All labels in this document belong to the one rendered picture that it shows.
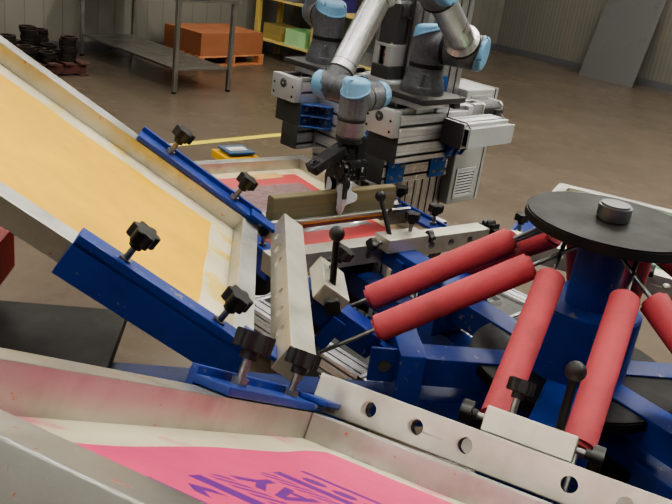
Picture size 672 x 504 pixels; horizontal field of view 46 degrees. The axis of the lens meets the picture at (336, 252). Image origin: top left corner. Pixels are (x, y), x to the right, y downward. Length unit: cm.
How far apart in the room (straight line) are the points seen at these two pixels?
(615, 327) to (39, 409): 97
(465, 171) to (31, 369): 285
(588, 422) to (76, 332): 96
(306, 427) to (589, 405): 44
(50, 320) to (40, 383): 112
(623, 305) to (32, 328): 108
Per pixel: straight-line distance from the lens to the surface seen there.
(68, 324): 167
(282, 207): 207
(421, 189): 319
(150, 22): 1053
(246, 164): 267
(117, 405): 65
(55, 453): 31
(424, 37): 274
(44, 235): 114
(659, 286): 218
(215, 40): 991
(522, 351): 129
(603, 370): 129
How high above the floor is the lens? 174
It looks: 22 degrees down
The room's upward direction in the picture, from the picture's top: 8 degrees clockwise
